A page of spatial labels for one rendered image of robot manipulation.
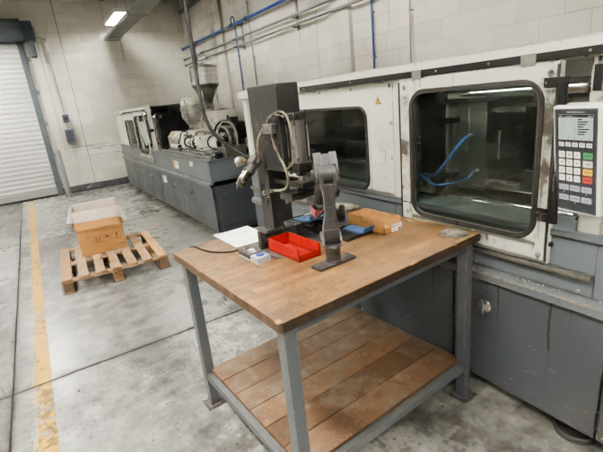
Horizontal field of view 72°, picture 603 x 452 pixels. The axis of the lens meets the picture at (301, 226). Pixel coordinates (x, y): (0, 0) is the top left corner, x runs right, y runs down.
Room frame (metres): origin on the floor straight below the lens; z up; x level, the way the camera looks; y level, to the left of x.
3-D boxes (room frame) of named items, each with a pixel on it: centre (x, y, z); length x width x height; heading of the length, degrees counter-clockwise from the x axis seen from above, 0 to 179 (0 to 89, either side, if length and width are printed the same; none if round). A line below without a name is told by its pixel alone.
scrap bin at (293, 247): (1.80, 0.05, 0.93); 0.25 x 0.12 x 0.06; 35
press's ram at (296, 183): (2.10, 0.03, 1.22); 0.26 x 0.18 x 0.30; 35
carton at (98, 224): (4.70, 2.33, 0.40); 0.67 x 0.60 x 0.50; 27
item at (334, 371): (1.90, -0.08, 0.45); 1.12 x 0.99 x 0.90; 125
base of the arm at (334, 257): (1.63, -0.12, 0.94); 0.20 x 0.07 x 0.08; 125
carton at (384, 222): (2.05, -0.38, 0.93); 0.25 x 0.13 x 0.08; 35
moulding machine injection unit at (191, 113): (6.31, 1.20, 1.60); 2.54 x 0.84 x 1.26; 31
